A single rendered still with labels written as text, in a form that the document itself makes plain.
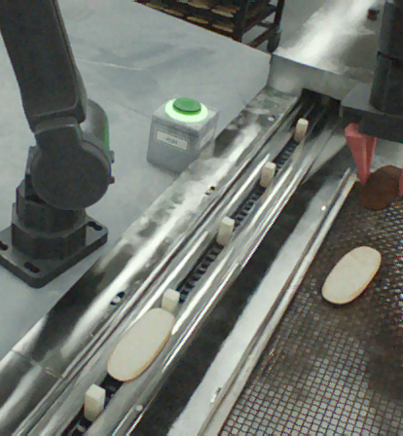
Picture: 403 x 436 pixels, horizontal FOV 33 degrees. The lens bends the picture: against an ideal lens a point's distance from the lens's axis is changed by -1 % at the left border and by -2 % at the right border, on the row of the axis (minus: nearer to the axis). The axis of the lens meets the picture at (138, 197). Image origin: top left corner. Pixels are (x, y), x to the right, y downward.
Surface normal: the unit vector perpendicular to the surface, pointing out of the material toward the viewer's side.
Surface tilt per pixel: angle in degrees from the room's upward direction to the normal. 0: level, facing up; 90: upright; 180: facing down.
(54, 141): 90
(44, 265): 0
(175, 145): 90
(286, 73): 90
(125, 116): 0
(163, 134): 90
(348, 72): 0
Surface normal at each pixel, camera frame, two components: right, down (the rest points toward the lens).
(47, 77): 0.07, 0.52
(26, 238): -0.47, 0.49
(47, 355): 0.10, -0.80
